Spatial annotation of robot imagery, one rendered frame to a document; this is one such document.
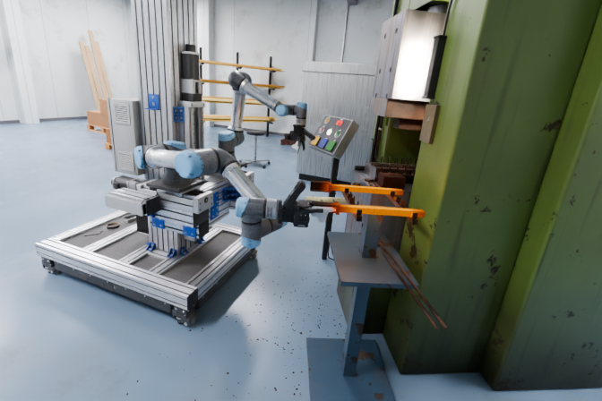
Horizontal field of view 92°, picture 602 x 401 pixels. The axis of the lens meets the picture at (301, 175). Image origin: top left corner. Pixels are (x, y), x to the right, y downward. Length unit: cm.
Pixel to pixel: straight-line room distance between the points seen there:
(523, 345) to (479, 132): 106
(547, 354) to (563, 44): 142
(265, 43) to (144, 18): 724
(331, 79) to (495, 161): 317
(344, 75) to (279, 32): 494
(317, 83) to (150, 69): 279
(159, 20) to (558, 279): 233
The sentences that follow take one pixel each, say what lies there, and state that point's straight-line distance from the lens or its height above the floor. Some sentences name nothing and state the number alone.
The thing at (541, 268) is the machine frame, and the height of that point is 72.
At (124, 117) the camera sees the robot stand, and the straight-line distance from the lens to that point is 209.
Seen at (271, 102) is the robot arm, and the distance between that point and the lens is 195.
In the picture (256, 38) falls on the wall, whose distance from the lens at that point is 925.
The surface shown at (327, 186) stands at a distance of 131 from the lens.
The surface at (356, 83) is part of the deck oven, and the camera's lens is 422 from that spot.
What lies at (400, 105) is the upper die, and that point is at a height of 134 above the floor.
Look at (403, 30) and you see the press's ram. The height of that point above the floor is 167.
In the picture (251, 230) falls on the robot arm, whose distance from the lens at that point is 109.
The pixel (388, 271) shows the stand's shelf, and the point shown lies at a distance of 128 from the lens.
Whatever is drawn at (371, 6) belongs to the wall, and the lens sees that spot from 843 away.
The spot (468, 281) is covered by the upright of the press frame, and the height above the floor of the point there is 57.
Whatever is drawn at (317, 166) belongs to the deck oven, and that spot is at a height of 27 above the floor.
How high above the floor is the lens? 137
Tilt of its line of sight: 16 degrees down
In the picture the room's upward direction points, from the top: 5 degrees clockwise
